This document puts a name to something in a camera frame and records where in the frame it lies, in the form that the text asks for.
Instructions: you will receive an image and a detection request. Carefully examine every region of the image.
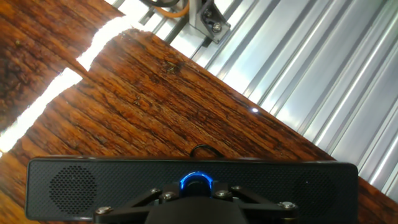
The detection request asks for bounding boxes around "black speaker bar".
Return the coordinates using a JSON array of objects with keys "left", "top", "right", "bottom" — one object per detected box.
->
[{"left": 25, "top": 157, "right": 359, "bottom": 222}]

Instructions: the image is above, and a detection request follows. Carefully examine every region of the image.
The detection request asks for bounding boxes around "orange cable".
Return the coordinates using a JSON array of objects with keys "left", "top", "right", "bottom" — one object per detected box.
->
[{"left": 152, "top": 0, "right": 190, "bottom": 19}]

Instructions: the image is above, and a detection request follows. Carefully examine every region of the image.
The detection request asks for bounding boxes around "aluminium strut with bracket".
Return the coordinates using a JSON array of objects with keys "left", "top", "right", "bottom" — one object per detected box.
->
[{"left": 188, "top": 0, "right": 231, "bottom": 44}]

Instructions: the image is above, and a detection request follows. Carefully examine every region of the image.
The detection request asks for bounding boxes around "blue ringed speaker knob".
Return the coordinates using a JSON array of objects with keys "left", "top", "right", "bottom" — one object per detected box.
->
[{"left": 179, "top": 170, "right": 215, "bottom": 197}]

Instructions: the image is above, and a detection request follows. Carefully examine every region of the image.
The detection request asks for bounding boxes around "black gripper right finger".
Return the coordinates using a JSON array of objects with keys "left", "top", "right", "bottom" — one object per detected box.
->
[{"left": 213, "top": 185, "right": 299, "bottom": 224}]

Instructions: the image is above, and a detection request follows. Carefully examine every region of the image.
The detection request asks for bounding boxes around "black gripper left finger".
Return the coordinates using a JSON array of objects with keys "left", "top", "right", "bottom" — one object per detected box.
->
[{"left": 93, "top": 185, "right": 181, "bottom": 224}]

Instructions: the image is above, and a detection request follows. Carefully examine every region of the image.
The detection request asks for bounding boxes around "black cable bundle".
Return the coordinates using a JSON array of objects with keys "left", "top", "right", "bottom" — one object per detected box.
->
[{"left": 139, "top": 0, "right": 181, "bottom": 9}]

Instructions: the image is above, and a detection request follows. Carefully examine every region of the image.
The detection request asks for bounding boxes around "thin black speaker cable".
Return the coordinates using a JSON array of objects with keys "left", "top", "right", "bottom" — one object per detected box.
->
[{"left": 189, "top": 143, "right": 225, "bottom": 159}]

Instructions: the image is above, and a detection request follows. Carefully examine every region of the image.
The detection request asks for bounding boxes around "wood grain table board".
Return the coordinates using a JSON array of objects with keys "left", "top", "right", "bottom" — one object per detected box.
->
[{"left": 0, "top": 0, "right": 398, "bottom": 224}]

